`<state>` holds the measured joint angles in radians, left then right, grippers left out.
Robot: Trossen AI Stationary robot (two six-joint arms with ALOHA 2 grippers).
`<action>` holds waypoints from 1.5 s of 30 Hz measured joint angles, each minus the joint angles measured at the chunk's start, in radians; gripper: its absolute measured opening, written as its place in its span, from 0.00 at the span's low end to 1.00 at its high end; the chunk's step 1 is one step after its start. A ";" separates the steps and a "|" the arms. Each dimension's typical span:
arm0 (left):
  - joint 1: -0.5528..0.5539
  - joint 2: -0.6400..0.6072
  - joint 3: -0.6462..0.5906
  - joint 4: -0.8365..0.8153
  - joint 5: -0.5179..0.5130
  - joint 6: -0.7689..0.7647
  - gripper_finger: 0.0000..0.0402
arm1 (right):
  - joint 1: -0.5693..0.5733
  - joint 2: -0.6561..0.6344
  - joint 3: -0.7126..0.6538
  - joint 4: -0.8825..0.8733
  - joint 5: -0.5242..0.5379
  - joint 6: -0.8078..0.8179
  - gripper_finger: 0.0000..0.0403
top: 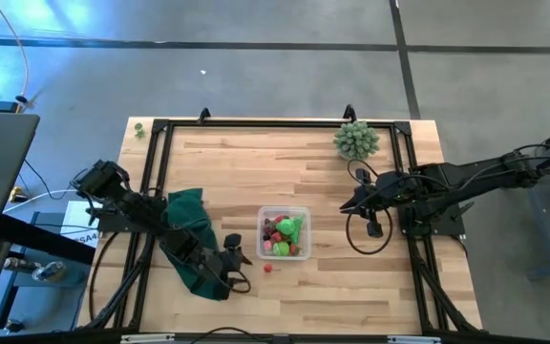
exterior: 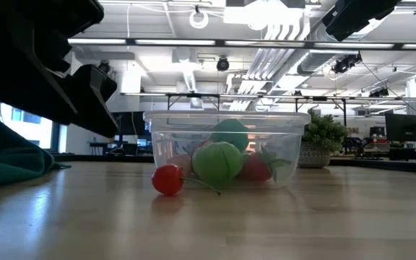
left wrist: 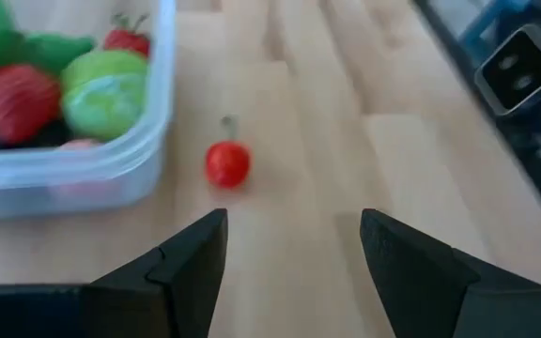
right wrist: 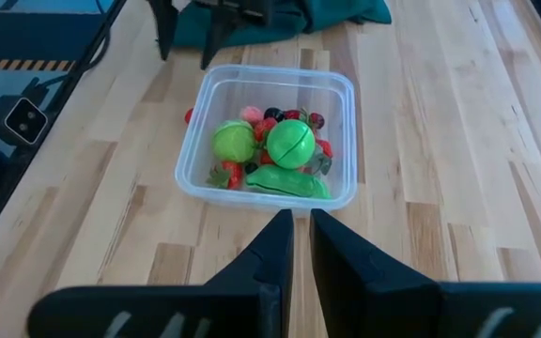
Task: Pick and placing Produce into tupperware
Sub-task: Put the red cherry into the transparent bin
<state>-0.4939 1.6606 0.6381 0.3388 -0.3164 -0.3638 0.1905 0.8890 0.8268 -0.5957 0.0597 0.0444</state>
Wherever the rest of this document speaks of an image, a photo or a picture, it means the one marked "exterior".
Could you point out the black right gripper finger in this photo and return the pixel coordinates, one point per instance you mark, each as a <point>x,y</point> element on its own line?
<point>338,12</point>
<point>363,16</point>

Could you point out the potted faux green plant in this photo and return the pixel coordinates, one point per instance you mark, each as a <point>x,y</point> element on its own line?
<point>320,133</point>

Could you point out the black ceiling spotlight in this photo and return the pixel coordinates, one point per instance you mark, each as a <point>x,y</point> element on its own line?
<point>222,64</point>

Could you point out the black ceiling camera cluster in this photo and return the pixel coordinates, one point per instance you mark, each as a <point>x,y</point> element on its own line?
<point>345,63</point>

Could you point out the dark green cloth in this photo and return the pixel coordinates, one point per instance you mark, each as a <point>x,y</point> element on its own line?
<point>5,155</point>

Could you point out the green toy lime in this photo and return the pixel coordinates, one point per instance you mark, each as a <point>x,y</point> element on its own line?
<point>217,162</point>

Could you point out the silver ribbed air duct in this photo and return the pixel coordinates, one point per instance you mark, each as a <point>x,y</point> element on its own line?
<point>309,59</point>

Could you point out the clear plastic tupperware container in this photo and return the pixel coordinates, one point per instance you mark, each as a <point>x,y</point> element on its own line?
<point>164,144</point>

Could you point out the black metal background frame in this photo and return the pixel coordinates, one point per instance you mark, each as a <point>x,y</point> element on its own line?
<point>193,95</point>

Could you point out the pink toy fruit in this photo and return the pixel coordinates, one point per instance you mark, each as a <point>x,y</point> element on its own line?
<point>180,163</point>

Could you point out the dark office desk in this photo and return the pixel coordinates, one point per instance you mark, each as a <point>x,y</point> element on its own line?
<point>99,143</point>

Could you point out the red toy strawberry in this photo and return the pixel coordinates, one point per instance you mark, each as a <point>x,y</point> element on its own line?
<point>255,169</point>

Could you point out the long ceiling light bar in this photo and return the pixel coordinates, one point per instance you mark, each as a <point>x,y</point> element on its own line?
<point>175,42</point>

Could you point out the red toy cherry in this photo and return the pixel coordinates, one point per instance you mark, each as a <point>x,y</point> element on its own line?
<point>167,180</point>

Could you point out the large office window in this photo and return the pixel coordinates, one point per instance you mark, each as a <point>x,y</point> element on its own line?
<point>31,130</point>

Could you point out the black computer monitor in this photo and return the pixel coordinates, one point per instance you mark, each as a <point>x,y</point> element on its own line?
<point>404,127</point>
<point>132,122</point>

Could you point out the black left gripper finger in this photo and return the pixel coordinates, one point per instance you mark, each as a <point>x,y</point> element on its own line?
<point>92,101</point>
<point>74,18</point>

